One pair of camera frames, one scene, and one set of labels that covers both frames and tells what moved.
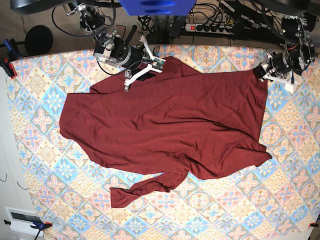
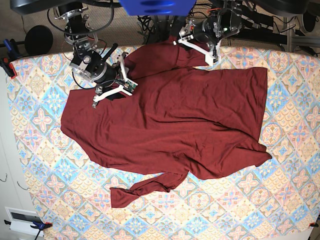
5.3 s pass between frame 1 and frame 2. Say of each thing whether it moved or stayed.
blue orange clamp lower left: stayed
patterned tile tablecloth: stayed
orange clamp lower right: stayed
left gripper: moved
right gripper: moved
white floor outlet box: stayed
